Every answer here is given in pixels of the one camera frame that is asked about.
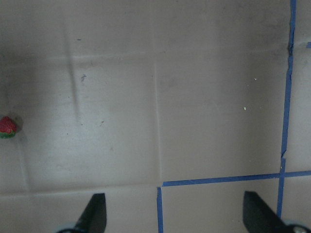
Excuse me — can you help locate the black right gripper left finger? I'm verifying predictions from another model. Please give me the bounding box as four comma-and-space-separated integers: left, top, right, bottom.
74, 193, 107, 233

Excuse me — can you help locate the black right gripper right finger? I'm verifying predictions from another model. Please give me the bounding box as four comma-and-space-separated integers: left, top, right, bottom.
242, 191, 287, 233

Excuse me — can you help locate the red strawberry one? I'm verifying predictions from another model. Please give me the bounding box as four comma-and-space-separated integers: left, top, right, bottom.
0, 116, 17, 139

